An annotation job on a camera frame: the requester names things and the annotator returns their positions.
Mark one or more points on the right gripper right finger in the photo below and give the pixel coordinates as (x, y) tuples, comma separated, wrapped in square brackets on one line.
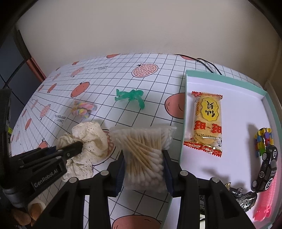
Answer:
[(169, 172)]

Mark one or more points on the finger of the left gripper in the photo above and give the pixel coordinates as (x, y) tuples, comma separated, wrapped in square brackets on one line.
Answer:
[(33, 155), (70, 151)]

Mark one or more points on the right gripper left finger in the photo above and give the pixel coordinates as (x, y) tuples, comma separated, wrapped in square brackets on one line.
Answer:
[(119, 173)]

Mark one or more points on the cream lace cloth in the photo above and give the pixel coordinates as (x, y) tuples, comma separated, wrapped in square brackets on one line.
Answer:
[(94, 149)]

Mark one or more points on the cotton swab bag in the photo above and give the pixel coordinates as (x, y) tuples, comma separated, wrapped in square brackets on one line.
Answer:
[(143, 154)]

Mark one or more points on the pastel rainbow scrunchie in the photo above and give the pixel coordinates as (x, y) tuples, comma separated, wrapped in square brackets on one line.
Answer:
[(83, 109)]

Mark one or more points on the yellow rice cracker packet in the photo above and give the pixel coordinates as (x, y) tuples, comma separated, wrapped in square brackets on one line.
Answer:
[(207, 126)]

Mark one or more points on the dark metallic figure keychain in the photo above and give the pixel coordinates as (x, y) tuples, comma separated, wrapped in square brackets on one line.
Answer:
[(246, 200)]

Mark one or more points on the black toy car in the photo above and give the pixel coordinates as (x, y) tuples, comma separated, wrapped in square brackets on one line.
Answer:
[(267, 170)]

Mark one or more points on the colourful block toy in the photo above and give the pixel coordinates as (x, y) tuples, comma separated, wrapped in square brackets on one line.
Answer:
[(263, 138)]

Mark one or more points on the pink plastic comb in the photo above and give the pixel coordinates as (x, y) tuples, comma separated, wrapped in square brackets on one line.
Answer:
[(265, 202)]

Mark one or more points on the operator hand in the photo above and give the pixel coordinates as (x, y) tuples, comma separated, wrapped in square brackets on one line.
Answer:
[(30, 216)]

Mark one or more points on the teal shallow box tray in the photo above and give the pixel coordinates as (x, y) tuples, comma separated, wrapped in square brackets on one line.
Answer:
[(245, 108)]

